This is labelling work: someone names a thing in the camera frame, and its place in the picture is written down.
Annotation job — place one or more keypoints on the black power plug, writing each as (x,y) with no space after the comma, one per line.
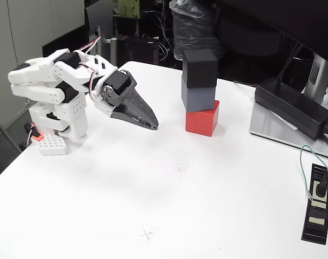
(320,189)

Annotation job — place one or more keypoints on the black cube block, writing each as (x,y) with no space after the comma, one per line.
(200,70)

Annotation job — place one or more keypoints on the black computer tower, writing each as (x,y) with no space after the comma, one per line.
(72,37)

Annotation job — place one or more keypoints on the red cube block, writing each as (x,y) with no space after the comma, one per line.
(201,121)

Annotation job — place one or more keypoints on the black power strip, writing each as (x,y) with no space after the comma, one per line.
(316,232)

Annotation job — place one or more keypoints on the grey cube block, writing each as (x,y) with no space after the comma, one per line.
(200,98)

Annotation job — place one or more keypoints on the black monitor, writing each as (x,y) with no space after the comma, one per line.
(301,19)

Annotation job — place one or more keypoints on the green metal panel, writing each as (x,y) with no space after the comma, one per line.
(128,9)

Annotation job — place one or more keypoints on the silver monitor stand neck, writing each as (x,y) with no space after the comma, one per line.
(319,73)

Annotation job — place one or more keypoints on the silver monitor base plate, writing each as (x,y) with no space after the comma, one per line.
(269,126)

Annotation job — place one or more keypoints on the black power adapter brick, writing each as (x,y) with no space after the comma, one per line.
(288,105)

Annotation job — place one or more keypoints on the plastic-wrapped black bin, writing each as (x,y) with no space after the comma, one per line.
(193,29)

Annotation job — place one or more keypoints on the silver metal post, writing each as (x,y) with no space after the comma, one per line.
(113,54)

